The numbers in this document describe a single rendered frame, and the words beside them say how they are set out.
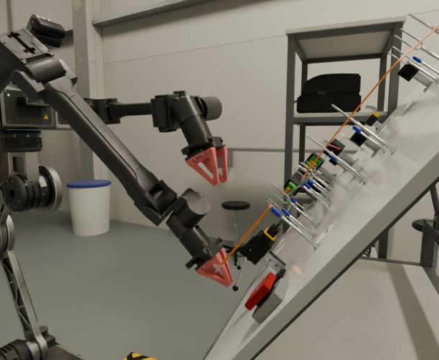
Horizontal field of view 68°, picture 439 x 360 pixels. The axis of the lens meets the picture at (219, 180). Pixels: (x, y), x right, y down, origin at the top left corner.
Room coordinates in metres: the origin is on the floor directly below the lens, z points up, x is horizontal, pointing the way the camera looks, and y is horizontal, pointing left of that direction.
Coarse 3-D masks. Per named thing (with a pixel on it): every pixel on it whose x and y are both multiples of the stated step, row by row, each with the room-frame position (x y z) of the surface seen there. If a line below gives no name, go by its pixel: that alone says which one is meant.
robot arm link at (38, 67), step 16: (16, 32) 0.73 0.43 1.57; (0, 48) 0.70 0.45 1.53; (16, 48) 0.70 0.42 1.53; (32, 48) 0.73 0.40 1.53; (0, 64) 0.75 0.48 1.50; (16, 64) 0.70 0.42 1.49; (32, 64) 0.70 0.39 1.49; (48, 64) 0.73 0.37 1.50; (0, 80) 0.79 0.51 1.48; (48, 80) 0.73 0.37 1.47
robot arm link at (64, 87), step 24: (24, 72) 0.69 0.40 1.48; (72, 72) 0.77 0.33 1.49; (48, 96) 0.72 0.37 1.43; (72, 96) 0.72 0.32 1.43; (72, 120) 0.72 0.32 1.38; (96, 120) 0.73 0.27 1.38; (96, 144) 0.72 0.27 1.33; (120, 144) 0.74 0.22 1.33; (120, 168) 0.72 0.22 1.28; (144, 168) 0.75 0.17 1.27; (144, 192) 0.72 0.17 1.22; (168, 192) 0.76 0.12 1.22
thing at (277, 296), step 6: (276, 282) 0.50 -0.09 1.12; (282, 282) 0.48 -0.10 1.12; (276, 288) 0.46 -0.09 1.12; (282, 288) 0.47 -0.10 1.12; (276, 294) 0.44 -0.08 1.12; (282, 294) 0.45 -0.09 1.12; (270, 300) 0.45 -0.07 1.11; (276, 300) 0.44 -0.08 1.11; (282, 300) 0.44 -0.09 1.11; (264, 306) 0.45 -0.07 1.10; (270, 306) 0.45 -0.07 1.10; (276, 306) 0.44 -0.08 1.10; (258, 312) 0.45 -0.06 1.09; (264, 312) 0.45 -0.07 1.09; (270, 312) 0.45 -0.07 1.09; (258, 318) 0.45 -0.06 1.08; (264, 318) 0.45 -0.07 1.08
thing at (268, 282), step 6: (270, 276) 0.48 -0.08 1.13; (264, 282) 0.46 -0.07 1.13; (270, 282) 0.47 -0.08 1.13; (258, 288) 0.47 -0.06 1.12; (264, 288) 0.45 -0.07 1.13; (270, 288) 0.45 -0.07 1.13; (252, 294) 0.47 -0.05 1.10; (258, 294) 0.45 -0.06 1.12; (264, 294) 0.45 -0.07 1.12; (270, 294) 0.46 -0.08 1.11; (252, 300) 0.46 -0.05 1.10; (258, 300) 0.45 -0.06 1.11; (264, 300) 0.46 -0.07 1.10; (246, 306) 0.46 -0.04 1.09; (252, 306) 0.46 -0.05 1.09; (258, 306) 0.46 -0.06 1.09
